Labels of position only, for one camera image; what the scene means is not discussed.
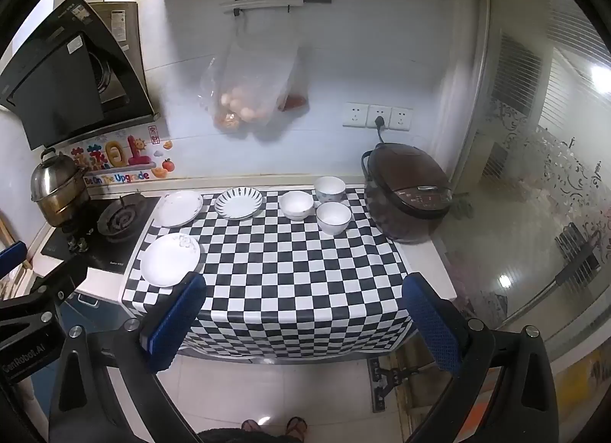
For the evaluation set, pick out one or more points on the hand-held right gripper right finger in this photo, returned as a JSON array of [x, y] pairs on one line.
[[429, 323]]

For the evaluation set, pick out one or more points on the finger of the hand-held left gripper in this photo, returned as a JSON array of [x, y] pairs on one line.
[[59, 281], [12, 258]]

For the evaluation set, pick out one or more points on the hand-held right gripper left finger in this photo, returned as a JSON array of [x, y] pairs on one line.
[[175, 323]]

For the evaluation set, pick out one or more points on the floral white plate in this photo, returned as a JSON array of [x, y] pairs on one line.
[[167, 261]]

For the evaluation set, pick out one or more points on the plain white plate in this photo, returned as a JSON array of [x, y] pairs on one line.
[[179, 208]]

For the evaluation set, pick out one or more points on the blue striped white plate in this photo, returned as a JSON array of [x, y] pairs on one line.
[[238, 203]]

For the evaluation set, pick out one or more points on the plain white bowl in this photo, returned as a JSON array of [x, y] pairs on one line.
[[296, 205], [333, 218]]

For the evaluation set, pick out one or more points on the blue printed white bowl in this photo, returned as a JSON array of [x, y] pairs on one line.
[[329, 188]]

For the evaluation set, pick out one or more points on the blue lower cabinet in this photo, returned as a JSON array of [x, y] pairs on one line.
[[98, 312]]

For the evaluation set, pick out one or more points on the black gas stove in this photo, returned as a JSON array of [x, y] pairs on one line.
[[119, 242]]

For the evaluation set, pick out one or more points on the steel steamer pot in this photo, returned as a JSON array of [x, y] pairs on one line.
[[55, 180]]

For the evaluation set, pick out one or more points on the black white checkered cloth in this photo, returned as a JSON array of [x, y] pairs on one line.
[[286, 281]]

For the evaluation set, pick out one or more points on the person's left foot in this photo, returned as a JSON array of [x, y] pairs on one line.
[[250, 425]]

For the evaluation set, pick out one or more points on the person's foot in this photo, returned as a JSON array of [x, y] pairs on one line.
[[250, 425], [296, 426]]

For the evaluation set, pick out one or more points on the brown rice cooker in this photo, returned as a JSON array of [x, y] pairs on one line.
[[405, 195]]

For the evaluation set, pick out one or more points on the person's right foot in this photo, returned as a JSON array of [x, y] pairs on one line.
[[296, 426]]

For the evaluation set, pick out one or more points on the black range hood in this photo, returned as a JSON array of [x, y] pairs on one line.
[[57, 75]]

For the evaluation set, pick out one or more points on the patterned glass sliding door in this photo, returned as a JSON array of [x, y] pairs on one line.
[[549, 161]]

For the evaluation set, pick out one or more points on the black power plug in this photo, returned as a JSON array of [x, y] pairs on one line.
[[379, 122]]

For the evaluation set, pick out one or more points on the clear plastic bag with eggs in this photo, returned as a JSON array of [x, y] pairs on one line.
[[253, 80]]

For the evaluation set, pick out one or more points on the black metal frame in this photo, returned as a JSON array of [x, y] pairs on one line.
[[384, 381]]

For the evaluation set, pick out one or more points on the colourful wall sticker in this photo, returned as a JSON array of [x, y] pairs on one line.
[[114, 152]]

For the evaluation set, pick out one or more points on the white wall socket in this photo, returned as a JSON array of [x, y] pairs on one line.
[[401, 118], [354, 115], [377, 111]]

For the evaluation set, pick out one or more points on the wall hook rail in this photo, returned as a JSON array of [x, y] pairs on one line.
[[267, 1]]

